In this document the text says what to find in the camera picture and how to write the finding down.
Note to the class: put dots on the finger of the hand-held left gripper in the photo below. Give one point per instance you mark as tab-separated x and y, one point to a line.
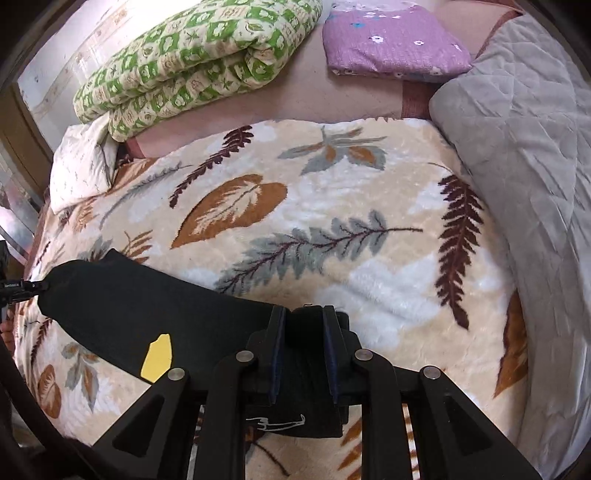
21	287

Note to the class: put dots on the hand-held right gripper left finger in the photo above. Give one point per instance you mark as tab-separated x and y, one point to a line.
276	355

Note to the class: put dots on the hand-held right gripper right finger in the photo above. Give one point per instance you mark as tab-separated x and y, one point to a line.
333	360

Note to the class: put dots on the black pants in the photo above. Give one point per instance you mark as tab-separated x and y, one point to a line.
161	300

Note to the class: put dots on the white pillow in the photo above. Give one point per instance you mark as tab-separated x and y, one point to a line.
78	161

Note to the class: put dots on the leaf print fleece blanket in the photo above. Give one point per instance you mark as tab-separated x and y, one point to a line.
323	184

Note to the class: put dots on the pink bed sheet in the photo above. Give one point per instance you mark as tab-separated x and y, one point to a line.
300	92

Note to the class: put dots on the green patterned folded quilt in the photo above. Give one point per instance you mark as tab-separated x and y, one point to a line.
184	60

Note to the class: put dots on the grey quilted blanket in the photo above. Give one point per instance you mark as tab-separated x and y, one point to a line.
531	161

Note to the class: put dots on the purple floral folded blanket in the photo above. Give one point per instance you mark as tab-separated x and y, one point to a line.
392	46

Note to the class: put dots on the wooden bed frame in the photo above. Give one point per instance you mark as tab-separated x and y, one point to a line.
23	138

